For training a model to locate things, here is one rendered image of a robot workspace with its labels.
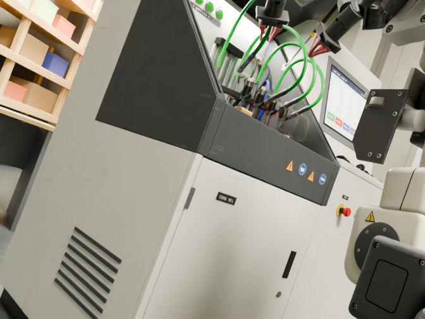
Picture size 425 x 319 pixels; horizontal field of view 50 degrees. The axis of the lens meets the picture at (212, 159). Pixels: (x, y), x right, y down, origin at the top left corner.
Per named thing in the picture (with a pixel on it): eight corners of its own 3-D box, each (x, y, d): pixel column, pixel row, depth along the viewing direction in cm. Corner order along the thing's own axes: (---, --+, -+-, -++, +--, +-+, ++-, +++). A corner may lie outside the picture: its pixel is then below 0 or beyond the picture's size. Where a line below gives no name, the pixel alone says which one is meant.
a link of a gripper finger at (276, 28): (254, 33, 151) (260, 7, 144) (275, 37, 152) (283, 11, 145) (254, 45, 147) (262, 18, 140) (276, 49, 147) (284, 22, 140)
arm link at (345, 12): (353, 7, 135) (367, 18, 137) (350, -4, 140) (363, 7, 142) (336, 24, 139) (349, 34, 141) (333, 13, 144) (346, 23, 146)
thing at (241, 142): (207, 157, 125) (227, 102, 126) (197, 154, 128) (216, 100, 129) (320, 204, 168) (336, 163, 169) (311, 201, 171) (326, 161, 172)
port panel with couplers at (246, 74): (227, 107, 196) (253, 40, 197) (222, 106, 199) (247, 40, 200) (246, 117, 205) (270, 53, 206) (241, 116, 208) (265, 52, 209)
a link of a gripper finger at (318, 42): (312, 52, 156) (333, 32, 150) (317, 65, 151) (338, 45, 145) (298, 43, 152) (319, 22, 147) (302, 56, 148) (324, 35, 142)
